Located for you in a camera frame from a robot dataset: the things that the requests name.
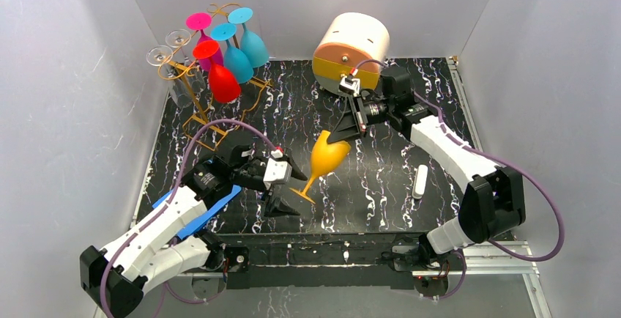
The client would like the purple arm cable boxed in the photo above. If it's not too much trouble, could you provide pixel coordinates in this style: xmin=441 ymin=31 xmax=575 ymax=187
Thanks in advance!
xmin=99 ymin=119 xmax=285 ymax=318
xmin=352 ymin=59 xmax=566 ymax=263

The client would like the magenta plastic wine glass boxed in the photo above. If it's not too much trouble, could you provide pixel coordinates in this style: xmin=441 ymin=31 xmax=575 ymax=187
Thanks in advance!
xmin=185 ymin=12 xmax=223 ymax=72

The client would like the round pastel drawer cabinet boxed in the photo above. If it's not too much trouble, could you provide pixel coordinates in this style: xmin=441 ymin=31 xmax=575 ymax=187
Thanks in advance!
xmin=312 ymin=12 xmax=390 ymax=95

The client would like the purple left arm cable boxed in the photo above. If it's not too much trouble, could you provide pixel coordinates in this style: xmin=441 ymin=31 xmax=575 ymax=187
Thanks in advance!
xmin=99 ymin=119 xmax=285 ymax=318

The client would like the front clear wine glass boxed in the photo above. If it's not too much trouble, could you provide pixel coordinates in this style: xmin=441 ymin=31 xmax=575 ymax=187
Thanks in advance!
xmin=146 ymin=45 xmax=192 ymax=108

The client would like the white oblong remote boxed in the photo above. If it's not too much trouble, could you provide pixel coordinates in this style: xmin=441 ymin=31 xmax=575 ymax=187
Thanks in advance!
xmin=412 ymin=165 xmax=428 ymax=200

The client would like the gold wire glass rack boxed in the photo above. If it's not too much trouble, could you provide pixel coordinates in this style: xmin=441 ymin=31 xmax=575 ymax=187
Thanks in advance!
xmin=164 ymin=3 xmax=273 ymax=138

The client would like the teal wine glass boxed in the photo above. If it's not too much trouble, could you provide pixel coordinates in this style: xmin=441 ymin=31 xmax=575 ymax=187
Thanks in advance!
xmin=210 ymin=23 xmax=254 ymax=84
xmin=228 ymin=7 xmax=269 ymax=68

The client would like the yellow plastic wine glass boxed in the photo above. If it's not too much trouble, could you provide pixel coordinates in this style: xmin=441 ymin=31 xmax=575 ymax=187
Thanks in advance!
xmin=290 ymin=130 xmax=351 ymax=204

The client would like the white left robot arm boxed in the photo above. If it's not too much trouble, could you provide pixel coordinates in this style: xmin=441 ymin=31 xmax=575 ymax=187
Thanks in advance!
xmin=79 ymin=130 xmax=307 ymax=317

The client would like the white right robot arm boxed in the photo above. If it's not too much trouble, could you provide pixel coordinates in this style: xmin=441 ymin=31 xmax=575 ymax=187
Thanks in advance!
xmin=327 ymin=66 xmax=526 ymax=264

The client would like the red plastic wine glass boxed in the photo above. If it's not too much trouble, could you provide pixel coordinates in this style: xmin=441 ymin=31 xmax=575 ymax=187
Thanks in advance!
xmin=193 ymin=40 xmax=241 ymax=103

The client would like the clear wine glass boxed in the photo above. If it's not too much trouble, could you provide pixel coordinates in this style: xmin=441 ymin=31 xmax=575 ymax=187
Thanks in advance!
xmin=146 ymin=45 xmax=192 ymax=108
xmin=166 ymin=29 xmax=207 ymax=94

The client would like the rear clear wine glass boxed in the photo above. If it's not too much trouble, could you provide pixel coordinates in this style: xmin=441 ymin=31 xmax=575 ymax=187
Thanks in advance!
xmin=166 ymin=29 xmax=207 ymax=94

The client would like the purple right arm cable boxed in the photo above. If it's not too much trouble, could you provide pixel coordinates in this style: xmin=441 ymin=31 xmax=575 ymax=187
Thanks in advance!
xmin=352 ymin=59 xmax=566 ymax=263

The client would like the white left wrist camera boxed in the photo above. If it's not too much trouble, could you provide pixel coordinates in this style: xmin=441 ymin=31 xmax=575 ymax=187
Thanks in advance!
xmin=263 ymin=147 xmax=292 ymax=188

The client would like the blue flat card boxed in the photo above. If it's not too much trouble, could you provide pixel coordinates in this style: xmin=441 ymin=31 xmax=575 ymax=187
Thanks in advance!
xmin=138 ymin=161 xmax=241 ymax=240

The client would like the rear teal wine glass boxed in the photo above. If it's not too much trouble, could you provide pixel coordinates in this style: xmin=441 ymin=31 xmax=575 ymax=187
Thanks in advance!
xmin=228 ymin=7 xmax=269 ymax=68

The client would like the front teal wine glass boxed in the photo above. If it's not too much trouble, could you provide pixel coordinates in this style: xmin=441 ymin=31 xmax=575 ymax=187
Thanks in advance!
xmin=210 ymin=23 xmax=254 ymax=84

